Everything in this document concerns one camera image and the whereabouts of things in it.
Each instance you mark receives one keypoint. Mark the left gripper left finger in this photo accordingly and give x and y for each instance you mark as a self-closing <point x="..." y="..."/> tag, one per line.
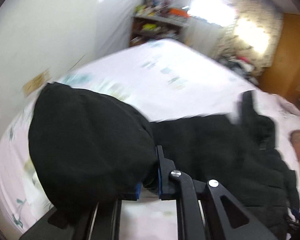
<point x="131" y="193"/>

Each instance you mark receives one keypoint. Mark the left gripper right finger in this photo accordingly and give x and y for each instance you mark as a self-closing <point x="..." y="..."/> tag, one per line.
<point x="168" y="176"/>

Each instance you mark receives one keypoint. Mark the black puffer jacket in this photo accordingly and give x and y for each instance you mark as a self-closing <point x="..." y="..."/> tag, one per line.
<point x="88" y="147"/>

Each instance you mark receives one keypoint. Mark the clothes pile under window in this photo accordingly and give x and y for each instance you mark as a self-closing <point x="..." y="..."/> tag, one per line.
<point x="240" y="67"/>

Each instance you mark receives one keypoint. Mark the orange wooden wardrobe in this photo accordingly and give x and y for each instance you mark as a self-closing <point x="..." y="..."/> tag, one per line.
<point x="283" y="77"/>

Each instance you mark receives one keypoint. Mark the cluttered wooden shelf unit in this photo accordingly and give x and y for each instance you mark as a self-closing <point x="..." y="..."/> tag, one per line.
<point x="153" y="21"/>

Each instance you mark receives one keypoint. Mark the patterned window curtain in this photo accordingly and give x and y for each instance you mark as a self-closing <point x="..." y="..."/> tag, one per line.
<point x="254" y="34"/>

